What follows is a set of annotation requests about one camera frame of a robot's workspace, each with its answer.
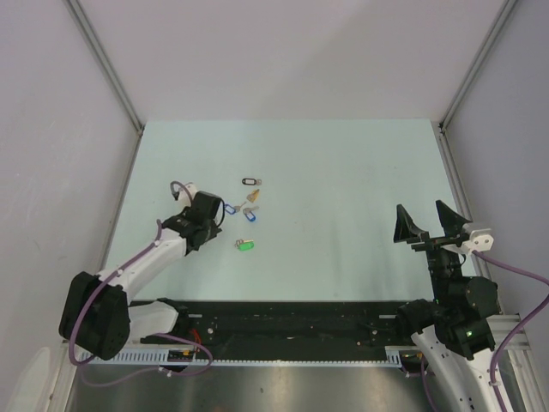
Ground brass key with tan tag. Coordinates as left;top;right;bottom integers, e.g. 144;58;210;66
246;189;260;203

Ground left aluminium frame post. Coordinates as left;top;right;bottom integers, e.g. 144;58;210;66
63;0;144;136

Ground blue key tag right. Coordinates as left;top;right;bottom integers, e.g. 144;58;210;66
243;206;259;222

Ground blue key tag left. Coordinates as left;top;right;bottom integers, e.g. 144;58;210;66
224;202;246;215

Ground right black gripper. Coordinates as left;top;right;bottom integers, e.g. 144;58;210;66
392;199;470;305

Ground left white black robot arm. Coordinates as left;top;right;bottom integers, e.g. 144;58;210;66
58;191;226;366

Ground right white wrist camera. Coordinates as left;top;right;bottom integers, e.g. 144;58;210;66
462;222;494;255

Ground black key tag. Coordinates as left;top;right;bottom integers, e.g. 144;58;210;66
241;178;262;186

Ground blue key tag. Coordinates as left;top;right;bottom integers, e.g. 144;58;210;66
243;206;259;222
224;202;246;215

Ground aluminium frame post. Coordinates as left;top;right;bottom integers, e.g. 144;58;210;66
438;0;521;133
63;0;144;136

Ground aluminium side rail right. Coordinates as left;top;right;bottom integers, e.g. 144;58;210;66
432;122;537;411

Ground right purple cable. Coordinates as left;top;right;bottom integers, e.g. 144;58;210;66
419;251;549;412

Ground white slotted cable duct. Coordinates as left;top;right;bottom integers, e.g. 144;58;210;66
76;345;425;368

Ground right aluminium frame post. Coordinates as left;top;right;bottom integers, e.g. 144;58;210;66
438;0;521;133

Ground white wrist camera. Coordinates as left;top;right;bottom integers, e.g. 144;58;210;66
169;180;197;203
462;222;494;255

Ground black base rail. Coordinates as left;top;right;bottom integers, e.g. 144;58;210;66
128;300;434;351

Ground green key tag with key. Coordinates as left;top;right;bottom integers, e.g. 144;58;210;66
235;239;255;251

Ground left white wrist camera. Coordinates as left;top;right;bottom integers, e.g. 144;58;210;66
169;180;197;203

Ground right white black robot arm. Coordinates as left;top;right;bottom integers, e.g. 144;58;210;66
393;200;512;411

